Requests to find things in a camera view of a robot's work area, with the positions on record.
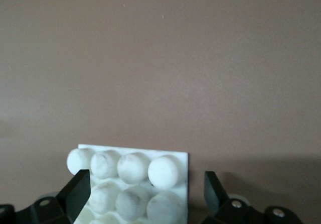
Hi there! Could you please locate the brown table cover sheet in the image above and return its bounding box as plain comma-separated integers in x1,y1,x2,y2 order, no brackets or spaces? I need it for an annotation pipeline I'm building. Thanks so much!
0,0,321,224

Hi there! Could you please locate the white studded base plate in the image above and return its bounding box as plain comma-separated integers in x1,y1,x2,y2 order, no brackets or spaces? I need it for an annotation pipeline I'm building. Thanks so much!
66,144,189,224

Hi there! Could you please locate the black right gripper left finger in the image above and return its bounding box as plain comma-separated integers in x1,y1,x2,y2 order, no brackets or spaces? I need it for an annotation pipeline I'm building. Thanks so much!
15,169,91,224

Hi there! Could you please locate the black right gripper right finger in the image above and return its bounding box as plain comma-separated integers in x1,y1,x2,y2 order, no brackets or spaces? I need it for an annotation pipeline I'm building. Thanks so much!
202,171,265,224

